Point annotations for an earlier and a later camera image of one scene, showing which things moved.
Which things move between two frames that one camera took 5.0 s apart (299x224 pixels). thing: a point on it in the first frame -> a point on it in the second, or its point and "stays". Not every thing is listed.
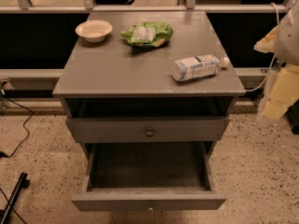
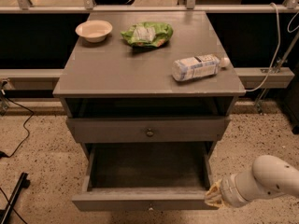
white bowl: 93,31 stays
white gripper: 289,37 -> 228,190
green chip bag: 148,34 stays
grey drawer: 149,176 stays
